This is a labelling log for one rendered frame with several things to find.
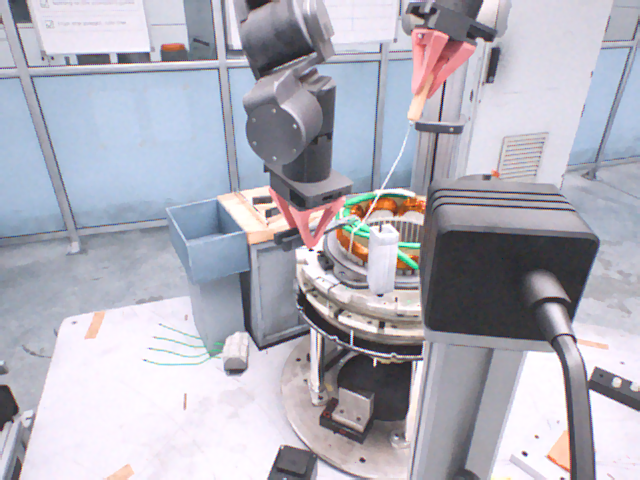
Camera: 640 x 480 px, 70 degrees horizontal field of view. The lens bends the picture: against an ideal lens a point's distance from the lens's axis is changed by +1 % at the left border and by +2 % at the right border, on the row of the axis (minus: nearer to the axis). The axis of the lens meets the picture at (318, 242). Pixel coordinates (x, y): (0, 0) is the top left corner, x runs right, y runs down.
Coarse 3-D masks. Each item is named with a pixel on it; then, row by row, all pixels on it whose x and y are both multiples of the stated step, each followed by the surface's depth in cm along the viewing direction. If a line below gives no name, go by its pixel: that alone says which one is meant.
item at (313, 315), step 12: (300, 288) 75; (300, 300) 72; (312, 312) 69; (324, 324) 67; (348, 336) 65; (372, 348) 62; (384, 348) 63; (396, 348) 63; (408, 348) 63; (420, 348) 63
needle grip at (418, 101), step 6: (432, 78) 59; (426, 84) 59; (426, 90) 60; (414, 96) 60; (420, 96) 60; (426, 96) 60; (414, 102) 60; (420, 102) 60; (414, 108) 60; (420, 108) 60; (408, 114) 61; (414, 114) 61; (414, 120) 61
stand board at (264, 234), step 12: (240, 192) 98; (252, 192) 98; (264, 192) 98; (228, 204) 93; (240, 204) 93; (264, 204) 93; (240, 216) 88; (252, 216) 88; (276, 216) 88; (312, 216) 88; (252, 228) 84; (264, 228) 84; (276, 228) 84; (288, 228) 85; (252, 240) 83; (264, 240) 84
